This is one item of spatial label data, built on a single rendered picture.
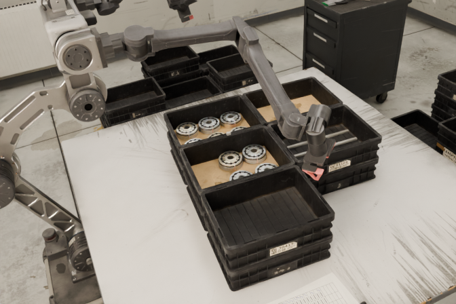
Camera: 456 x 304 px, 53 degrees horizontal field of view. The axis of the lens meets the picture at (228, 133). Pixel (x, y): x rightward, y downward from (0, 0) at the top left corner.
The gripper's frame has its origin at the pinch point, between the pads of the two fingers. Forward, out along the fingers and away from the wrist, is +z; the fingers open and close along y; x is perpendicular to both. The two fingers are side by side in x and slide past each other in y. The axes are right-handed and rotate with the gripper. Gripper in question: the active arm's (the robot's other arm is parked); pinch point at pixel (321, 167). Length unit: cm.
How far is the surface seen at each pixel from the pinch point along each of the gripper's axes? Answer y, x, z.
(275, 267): -28.9, 9.1, 24.6
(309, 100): 68, 34, 42
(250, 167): 9.3, 37.1, 26.1
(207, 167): 2, 54, 23
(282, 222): -13.1, 12.3, 21.7
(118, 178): -12, 98, 30
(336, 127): 51, 14, 39
